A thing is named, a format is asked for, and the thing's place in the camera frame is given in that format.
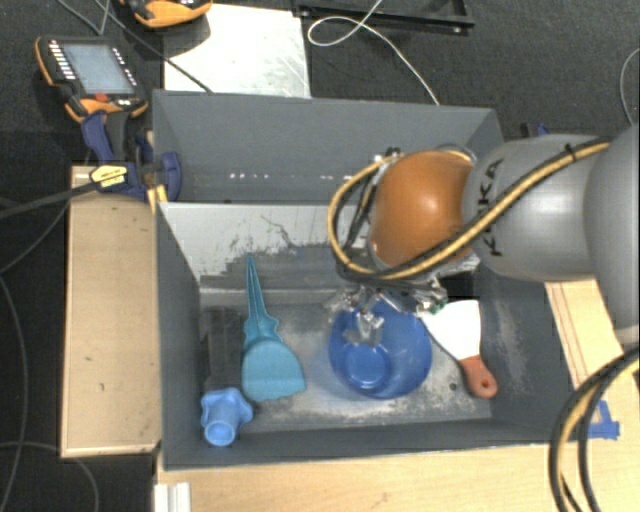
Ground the blue plastic bowl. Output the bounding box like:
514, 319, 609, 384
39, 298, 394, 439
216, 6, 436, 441
327, 298, 434, 401

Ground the blue plastic cup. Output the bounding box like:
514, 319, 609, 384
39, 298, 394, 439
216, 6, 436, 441
199, 386, 255, 448

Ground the grey metal bin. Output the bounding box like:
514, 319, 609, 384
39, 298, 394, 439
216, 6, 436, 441
151, 89, 577, 471

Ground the pale wood board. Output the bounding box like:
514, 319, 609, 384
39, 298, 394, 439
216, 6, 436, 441
59, 166, 164, 459

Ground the white spatula with red-brown handle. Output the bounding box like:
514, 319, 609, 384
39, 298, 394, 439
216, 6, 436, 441
422, 299, 500, 400

